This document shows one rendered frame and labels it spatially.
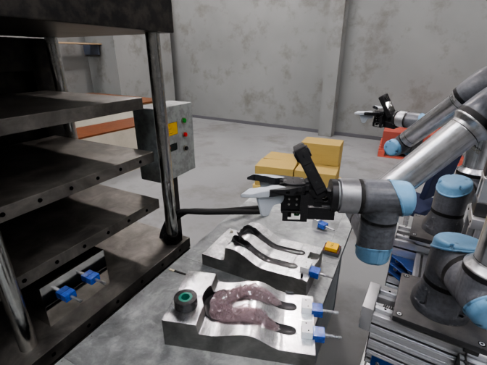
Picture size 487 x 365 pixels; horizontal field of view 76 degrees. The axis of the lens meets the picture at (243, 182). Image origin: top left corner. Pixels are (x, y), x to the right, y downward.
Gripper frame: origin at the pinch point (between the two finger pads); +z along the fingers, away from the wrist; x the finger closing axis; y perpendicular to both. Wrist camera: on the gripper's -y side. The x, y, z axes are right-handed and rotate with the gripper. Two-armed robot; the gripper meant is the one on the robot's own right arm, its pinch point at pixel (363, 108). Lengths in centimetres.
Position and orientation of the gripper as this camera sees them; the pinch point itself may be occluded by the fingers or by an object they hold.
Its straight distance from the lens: 180.3
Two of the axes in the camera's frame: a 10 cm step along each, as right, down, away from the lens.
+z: -5.4, -3.1, 7.8
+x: 8.3, -3.3, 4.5
